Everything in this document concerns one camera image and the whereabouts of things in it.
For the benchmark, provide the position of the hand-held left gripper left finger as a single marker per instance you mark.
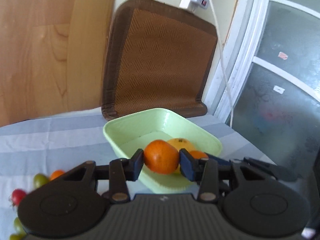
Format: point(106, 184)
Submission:
point(137, 165)

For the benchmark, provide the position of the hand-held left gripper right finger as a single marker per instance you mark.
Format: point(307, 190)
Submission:
point(186, 166)

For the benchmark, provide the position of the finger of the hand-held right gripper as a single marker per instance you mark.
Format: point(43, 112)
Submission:
point(220, 160)

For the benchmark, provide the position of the small orange tomato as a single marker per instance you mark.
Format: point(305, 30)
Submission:
point(197, 154)

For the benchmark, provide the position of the light green plastic basin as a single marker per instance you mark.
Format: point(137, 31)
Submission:
point(130, 127)

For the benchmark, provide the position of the red cherry tomato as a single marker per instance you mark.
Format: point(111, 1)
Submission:
point(18, 196)

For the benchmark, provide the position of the large yellow orange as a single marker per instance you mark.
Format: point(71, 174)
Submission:
point(183, 143)

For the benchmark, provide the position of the white framed glass door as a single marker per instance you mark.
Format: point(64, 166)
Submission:
point(280, 120)

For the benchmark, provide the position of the orange cherry tomato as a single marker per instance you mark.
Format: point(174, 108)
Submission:
point(57, 174)

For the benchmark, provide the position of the striped bed sheet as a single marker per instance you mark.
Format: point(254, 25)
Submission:
point(50, 140)

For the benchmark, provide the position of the white sticker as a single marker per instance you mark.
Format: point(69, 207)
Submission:
point(278, 89)

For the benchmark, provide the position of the green cherry tomato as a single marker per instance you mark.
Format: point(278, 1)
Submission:
point(18, 225)
point(40, 180)
point(15, 236)

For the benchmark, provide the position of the brown woven mat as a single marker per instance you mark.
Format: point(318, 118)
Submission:
point(160, 62)

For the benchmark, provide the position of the red sticker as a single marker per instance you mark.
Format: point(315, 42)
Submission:
point(283, 55)

